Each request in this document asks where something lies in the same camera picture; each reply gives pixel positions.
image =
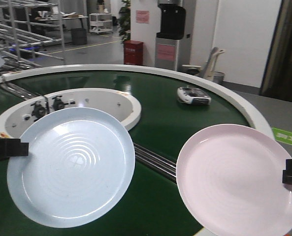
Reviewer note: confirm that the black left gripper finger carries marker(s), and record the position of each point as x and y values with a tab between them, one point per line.
10	147

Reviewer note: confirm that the light pink plate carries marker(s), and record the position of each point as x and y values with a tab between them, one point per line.
229	177

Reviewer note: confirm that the light blue plate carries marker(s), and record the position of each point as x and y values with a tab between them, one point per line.
80	164

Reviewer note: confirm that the white outer conveyor rim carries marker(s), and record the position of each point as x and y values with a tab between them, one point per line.
252	115

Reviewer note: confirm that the steel conveyor rollers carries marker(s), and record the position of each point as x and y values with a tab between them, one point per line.
156	162

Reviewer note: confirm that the metal roller rack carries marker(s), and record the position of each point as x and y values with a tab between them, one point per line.
27	27

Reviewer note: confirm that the white remote controller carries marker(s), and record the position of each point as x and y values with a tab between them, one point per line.
193	96

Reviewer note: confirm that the black crate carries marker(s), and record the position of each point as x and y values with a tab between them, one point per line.
79	36

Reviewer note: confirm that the white shelf cart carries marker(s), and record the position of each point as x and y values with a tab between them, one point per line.
100	23

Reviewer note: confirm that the red fire extinguisher cabinet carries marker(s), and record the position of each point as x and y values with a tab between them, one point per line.
133	52

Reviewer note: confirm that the green potted plant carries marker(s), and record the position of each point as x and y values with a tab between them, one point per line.
124	20

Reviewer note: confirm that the black water dispenser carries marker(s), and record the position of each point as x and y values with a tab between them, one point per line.
172	30

